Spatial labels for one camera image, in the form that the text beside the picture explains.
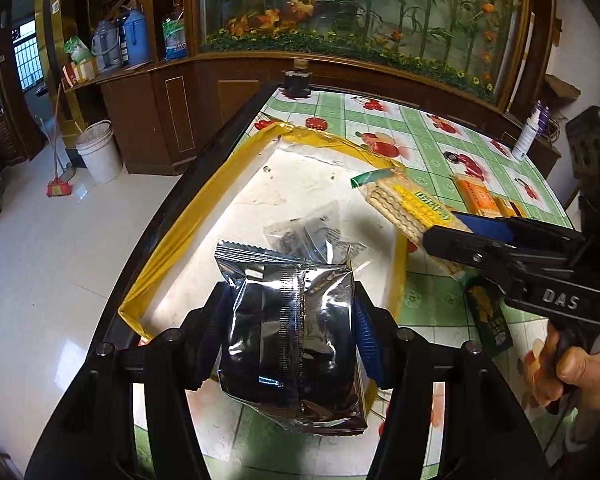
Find white box with yellow tape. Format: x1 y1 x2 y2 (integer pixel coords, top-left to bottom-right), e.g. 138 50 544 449
119 121 409 406

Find white spray bottle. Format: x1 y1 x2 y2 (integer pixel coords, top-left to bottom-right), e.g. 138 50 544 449
511 101 551 161

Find person's right hand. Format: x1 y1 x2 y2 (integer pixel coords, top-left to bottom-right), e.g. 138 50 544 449
530 322 600 411

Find blue thermos jug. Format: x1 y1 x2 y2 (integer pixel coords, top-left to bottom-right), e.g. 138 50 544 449
121 4 152 67

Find dark green snack packet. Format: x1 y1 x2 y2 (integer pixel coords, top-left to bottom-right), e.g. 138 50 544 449
462 272 515 359

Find glass tank with artificial plants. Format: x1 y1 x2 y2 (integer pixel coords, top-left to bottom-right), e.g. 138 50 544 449
195 0 527 104

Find green cracker packet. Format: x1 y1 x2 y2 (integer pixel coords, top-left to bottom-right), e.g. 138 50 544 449
350 169 476 281

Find tangled cables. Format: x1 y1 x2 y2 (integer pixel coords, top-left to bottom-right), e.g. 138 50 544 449
549 114 572 142

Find brown wooden shelf piece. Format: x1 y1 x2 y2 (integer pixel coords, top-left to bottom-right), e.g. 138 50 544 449
545 74 582 102

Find red broom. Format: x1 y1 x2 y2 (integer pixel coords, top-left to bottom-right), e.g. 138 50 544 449
46 80 74 197

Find clear bottle with blue label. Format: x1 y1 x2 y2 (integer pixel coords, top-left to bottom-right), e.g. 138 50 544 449
161 10 188 61

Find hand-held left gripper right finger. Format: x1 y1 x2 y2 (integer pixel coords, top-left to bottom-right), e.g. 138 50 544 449
352 280 553 480

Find orange label cracker packet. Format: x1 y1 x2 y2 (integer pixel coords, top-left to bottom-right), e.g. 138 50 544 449
450 174 503 218

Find clear packet with dark contents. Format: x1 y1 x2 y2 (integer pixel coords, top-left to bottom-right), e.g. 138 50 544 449
264 217 311 257
300 201 371 265

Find orange and white carton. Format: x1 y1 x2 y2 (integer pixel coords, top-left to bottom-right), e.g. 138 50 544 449
62 57 101 87

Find golden column trim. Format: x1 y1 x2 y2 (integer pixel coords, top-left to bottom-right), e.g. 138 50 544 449
34 0 87 147

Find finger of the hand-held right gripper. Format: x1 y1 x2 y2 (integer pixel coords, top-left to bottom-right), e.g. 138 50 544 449
452 211 586 252
422 225 531 282

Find brown wooden cabinet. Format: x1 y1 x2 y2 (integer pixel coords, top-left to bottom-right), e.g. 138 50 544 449
62 0 561 177

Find green plastic bag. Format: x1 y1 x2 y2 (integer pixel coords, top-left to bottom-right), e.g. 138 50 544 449
62 35 94 66

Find silver foil snack packet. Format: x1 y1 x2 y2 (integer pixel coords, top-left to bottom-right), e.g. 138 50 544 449
215 239 370 436

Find yellow-orange snack packet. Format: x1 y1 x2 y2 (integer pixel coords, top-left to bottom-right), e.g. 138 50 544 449
497 197 531 220

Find grey thermos jug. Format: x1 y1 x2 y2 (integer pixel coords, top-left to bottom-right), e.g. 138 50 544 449
91 19 122 72

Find barred window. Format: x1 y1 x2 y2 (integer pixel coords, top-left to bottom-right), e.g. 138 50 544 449
10 17 46 92

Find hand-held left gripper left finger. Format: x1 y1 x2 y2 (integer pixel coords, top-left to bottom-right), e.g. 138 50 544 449
25 282 231 480

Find white plastic bucket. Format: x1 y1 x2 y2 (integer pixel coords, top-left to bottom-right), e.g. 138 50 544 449
75 120 124 185

